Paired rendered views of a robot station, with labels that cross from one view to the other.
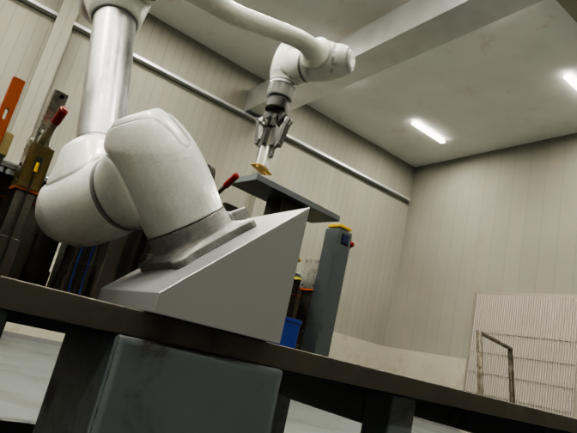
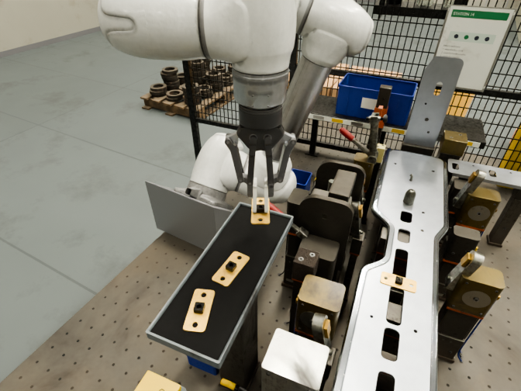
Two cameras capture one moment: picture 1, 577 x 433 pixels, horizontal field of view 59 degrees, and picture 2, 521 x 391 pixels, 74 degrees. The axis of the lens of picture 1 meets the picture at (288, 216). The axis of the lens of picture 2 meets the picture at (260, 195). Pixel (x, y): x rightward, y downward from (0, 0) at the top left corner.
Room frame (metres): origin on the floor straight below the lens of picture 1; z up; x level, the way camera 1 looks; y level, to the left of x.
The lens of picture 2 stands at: (2.00, -0.15, 1.70)
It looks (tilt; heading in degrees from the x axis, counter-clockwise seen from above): 38 degrees down; 152
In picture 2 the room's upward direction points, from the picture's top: straight up
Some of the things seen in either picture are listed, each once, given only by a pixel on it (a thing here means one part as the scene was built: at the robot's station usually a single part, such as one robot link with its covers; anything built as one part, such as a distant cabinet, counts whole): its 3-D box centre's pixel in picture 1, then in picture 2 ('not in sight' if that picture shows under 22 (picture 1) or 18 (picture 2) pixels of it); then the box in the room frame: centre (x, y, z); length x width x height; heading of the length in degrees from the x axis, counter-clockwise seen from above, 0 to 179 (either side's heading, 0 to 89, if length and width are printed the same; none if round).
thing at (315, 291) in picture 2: not in sight; (308, 337); (1.66, 0.17, 0.89); 0.12 x 0.08 x 0.38; 39
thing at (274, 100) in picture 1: (276, 112); (260, 125); (1.52, 0.12, 1.42); 0.08 x 0.07 x 0.09; 61
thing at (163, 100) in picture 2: not in sight; (198, 79); (-1.97, 1.14, 0.22); 1.21 x 0.84 x 0.44; 121
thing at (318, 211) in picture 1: (287, 200); (232, 267); (1.58, 0.02, 1.16); 0.37 x 0.14 x 0.02; 129
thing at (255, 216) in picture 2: (262, 167); (260, 209); (1.52, 0.11, 1.22); 0.08 x 0.04 x 0.01; 152
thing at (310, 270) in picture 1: (312, 307); not in sight; (1.93, -0.16, 0.88); 0.12 x 0.07 x 0.36; 39
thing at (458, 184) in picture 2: not in sight; (458, 216); (1.51, 0.95, 0.84); 0.12 x 0.07 x 0.28; 39
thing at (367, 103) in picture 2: not in sight; (374, 98); (0.97, 0.98, 1.09); 0.30 x 0.17 x 0.13; 37
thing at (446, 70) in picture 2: not in sight; (431, 105); (1.24, 0.98, 1.17); 0.12 x 0.01 x 0.34; 39
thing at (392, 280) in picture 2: not in sight; (398, 281); (1.69, 0.41, 1.01); 0.08 x 0.04 x 0.01; 39
